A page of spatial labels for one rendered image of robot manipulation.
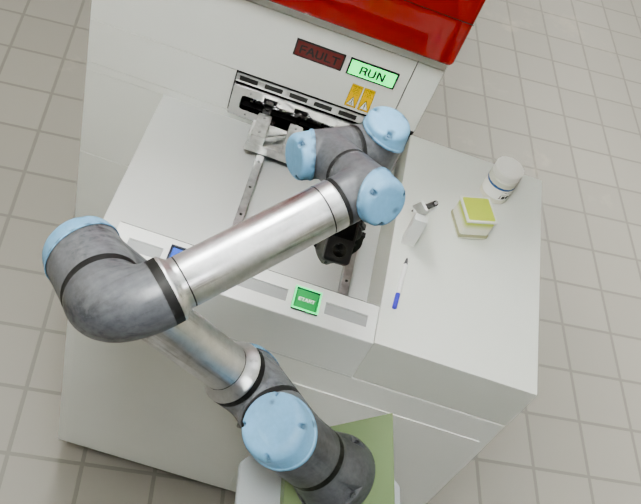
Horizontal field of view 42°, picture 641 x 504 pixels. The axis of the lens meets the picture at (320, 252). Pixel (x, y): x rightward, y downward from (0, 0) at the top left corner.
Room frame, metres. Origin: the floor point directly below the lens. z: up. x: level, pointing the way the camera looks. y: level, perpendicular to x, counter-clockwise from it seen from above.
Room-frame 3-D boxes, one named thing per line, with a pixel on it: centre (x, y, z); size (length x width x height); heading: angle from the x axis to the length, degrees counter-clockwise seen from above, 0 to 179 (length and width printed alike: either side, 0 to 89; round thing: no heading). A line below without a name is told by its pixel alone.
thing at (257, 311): (0.99, 0.11, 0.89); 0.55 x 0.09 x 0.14; 98
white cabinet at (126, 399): (1.26, 0.00, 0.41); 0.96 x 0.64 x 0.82; 98
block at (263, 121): (1.47, 0.25, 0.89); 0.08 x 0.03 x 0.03; 8
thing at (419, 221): (1.28, -0.16, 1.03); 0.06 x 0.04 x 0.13; 8
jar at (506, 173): (1.53, -0.32, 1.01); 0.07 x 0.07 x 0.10
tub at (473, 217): (1.38, -0.28, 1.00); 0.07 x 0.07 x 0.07; 28
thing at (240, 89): (1.56, 0.14, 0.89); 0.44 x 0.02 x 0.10; 98
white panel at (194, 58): (1.55, 0.32, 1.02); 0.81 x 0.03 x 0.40; 98
